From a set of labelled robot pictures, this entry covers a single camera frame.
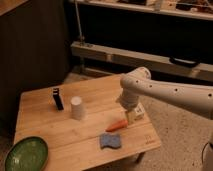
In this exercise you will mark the wooden table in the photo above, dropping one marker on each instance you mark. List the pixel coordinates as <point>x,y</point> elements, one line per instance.
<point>74,144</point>

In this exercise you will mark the white paper cup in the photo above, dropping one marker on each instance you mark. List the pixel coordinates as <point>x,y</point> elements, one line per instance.
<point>77,108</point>

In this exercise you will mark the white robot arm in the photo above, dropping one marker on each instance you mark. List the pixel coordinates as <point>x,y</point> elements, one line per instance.
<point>197,99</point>

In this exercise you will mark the metal pole stand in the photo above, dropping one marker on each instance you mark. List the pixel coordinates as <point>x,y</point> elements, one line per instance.
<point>81,37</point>

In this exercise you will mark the grey long shelf beam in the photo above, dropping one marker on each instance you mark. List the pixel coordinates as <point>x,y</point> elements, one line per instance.
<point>131,58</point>

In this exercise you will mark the orange carrot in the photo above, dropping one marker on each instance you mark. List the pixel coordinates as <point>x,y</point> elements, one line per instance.
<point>117,125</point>

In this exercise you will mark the black handle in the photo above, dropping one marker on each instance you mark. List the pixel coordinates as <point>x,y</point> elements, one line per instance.
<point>184,63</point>

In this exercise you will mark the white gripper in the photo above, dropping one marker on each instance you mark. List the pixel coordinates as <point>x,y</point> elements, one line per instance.
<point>129,101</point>

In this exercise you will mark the blue sponge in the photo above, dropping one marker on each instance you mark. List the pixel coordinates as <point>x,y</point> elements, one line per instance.
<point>110,141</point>

